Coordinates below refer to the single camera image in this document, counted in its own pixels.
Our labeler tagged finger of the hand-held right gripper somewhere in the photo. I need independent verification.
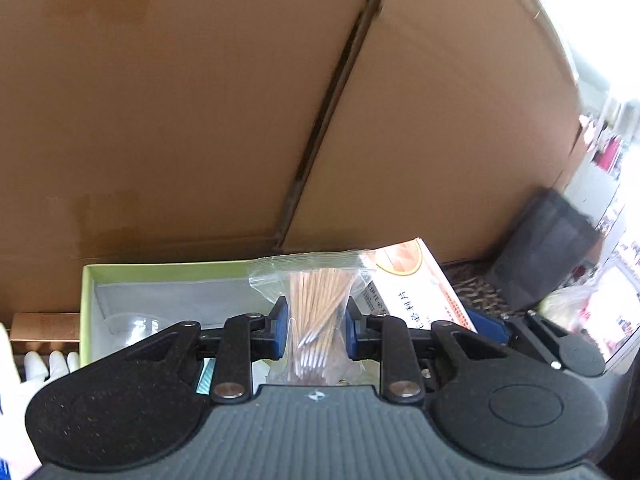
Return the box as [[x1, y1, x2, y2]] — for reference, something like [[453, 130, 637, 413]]
[[467, 309, 568, 362]]

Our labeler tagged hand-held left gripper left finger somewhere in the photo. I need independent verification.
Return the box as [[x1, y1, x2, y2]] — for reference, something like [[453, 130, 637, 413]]
[[125, 296, 292, 405]]

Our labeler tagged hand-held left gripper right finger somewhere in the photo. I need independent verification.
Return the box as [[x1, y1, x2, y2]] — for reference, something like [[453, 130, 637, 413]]
[[346, 296, 507, 405]]

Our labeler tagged clear bag of wooden swabs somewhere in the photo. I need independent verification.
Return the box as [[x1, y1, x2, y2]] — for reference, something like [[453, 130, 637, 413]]
[[247, 250, 378, 387]]

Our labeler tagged white orange medicine box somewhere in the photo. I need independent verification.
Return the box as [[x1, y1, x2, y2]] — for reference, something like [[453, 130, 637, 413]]
[[360, 237, 478, 334]]

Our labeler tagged lime green box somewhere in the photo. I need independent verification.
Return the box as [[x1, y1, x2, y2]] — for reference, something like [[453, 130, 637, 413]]
[[80, 259, 281, 367]]

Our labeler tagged person's left hand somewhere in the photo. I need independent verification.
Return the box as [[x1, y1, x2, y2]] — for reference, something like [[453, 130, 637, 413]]
[[0, 322, 82, 480]]

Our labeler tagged crumpled clear plastic bag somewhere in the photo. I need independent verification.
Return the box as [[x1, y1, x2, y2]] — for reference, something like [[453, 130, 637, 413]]
[[539, 279, 601, 333]]

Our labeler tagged white glossy board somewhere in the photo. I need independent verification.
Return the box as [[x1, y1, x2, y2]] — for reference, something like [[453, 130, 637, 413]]
[[582, 259, 640, 376]]

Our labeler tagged black bag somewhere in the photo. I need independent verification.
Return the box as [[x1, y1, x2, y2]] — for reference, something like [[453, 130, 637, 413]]
[[486, 187, 602, 312]]

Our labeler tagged clear plastic cup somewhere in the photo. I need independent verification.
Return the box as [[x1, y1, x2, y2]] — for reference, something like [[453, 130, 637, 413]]
[[102, 312, 172, 347]]

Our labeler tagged large plain cardboard box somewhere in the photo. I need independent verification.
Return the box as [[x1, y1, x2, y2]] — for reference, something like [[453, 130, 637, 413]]
[[280, 0, 585, 264]]

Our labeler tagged small brown cardboard box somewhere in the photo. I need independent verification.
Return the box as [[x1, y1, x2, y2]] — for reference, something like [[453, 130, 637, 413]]
[[10, 312, 82, 356]]

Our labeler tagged large cardboard box white label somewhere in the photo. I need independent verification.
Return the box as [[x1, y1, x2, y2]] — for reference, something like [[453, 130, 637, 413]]
[[0, 0, 390, 313]]

